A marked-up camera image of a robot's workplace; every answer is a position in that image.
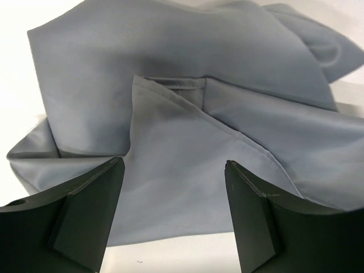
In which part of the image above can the grey pillowcase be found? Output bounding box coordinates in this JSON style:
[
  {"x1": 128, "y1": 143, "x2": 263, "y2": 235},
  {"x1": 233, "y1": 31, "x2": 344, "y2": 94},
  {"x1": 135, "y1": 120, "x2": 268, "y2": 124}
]
[{"x1": 7, "y1": 1, "x2": 363, "y2": 246}]

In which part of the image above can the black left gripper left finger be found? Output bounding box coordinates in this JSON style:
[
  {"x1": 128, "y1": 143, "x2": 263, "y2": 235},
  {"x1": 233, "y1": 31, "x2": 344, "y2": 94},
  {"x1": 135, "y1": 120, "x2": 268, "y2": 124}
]
[{"x1": 1, "y1": 158, "x2": 125, "y2": 272}]

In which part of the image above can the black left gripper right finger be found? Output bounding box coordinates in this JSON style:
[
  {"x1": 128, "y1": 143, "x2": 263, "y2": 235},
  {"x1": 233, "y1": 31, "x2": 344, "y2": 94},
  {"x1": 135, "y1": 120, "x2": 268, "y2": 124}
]
[{"x1": 225, "y1": 161, "x2": 363, "y2": 273}]

